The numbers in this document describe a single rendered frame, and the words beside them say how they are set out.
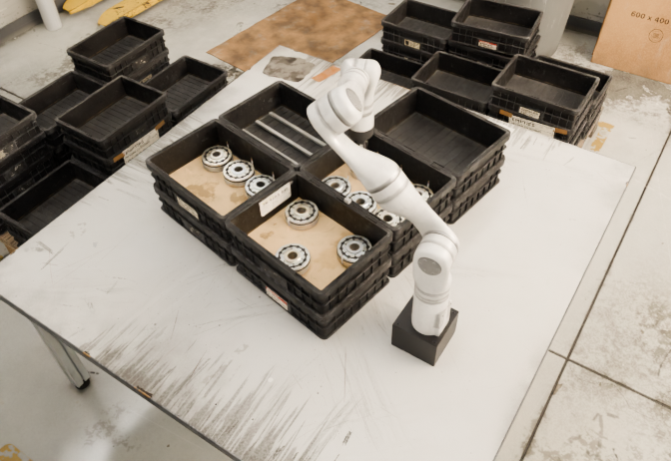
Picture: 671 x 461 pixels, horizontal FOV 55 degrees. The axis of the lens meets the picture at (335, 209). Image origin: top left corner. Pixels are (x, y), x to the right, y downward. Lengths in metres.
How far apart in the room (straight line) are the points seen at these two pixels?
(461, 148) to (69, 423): 1.78
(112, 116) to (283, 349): 1.65
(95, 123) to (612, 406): 2.47
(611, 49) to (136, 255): 3.17
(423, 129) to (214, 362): 1.08
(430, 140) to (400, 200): 0.84
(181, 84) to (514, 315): 2.17
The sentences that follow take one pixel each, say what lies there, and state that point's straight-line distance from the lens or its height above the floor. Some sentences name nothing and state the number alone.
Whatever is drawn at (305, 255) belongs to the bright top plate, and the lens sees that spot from 1.84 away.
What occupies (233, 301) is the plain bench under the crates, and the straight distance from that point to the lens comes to 1.97.
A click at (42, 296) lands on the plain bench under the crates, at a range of 2.17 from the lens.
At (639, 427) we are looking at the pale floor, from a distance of 2.71.
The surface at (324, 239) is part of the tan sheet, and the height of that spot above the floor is 0.83.
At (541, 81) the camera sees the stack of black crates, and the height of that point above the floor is 0.50.
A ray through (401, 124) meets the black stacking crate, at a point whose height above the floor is 0.83.
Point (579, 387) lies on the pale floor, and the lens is 2.72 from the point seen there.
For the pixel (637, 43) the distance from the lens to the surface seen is 4.33.
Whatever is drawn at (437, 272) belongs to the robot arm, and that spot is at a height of 1.07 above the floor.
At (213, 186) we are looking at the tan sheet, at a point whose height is 0.83.
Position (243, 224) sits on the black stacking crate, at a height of 0.88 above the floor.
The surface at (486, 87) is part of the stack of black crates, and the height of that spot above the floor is 0.38.
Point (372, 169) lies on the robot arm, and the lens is 1.42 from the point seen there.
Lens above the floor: 2.27
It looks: 46 degrees down
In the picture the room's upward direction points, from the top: 2 degrees counter-clockwise
